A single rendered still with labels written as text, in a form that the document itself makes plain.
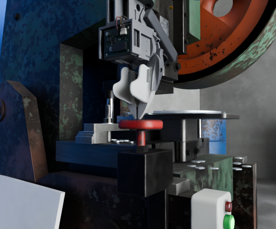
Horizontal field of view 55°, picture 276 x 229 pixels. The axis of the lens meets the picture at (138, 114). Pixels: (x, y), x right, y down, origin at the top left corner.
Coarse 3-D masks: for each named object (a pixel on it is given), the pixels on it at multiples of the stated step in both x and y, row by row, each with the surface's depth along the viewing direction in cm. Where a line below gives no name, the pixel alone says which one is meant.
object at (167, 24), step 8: (160, 0) 83; (168, 0) 87; (160, 8) 83; (168, 8) 87; (160, 16) 82; (168, 16) 87; (168, 24) 87; (168, 32) 87; (168, 64) 77; (176, 64) 83; (136, 72) 80; (168, 72) 80; (176, 72) 84; (160, 80) 83; (168, 80) 86
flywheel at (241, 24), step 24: (216, 0) 114; (240, 0) 105; (264, 0) 97; (216, 24) 111; (240, 24) 102; (264, 24) 104; (192, 48) 117; (216, 48) 107; (240, 48) 104; (192, 72) 113
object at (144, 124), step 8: (120, 120) 47; (128, 120) 45; (136, 120) 44; (144, 120) 43; (152, 120) 44; (160, 120) 46; (120, 128) 46; (128, 128) 45; (136, 128) 44; (144, 128) 43; (152, 128) 44; (160, 128) 46; (136, 136) 47; (144, 136) 47; (136, 144) 47; (144, 144) 47
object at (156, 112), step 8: (128, 112) 76; (160, 112) 67; (168, 112) 66; (176, 112) 66; (184, 112) 66; (192, 112) 66; (200, 112) 66; (208, 112) 67; (216, 112) 69; (224, 112) 73
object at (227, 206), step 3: (225, 201) 46; (228, 201) 47; (225, 204) 46; (228, 204) 46; (231, 204) 47; (225, 207) 46; (228, 207) 46; (231, 207) 46; (225, 210) 46; (228, 210) 46; (231, 210) 46; (225, 213) 46
